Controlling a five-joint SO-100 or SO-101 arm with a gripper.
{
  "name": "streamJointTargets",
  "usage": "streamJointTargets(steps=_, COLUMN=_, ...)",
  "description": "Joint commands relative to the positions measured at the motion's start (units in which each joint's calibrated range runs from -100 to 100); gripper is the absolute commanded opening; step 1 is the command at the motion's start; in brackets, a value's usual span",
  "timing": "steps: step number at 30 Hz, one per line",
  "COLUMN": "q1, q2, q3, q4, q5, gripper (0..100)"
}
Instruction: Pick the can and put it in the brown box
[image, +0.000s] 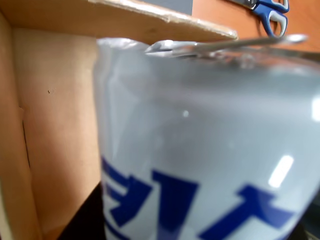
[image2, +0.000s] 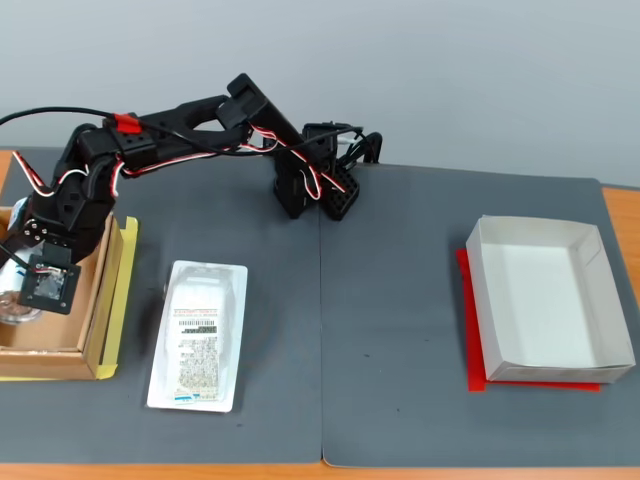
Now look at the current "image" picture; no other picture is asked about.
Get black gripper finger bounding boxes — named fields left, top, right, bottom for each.
left=57, top=183, right=106, bottom=240
left=303, top=217, right=320, bottom=240

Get white plastic-wrapped package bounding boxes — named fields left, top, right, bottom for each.
left=93, top=33, right=320, bottom=240

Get brown cardboard box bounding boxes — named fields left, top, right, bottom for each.
left=0, top=0, right=239, bottom=240

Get blue handled scissors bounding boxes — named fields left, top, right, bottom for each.
left=227, top=0, right=291, bottom=38

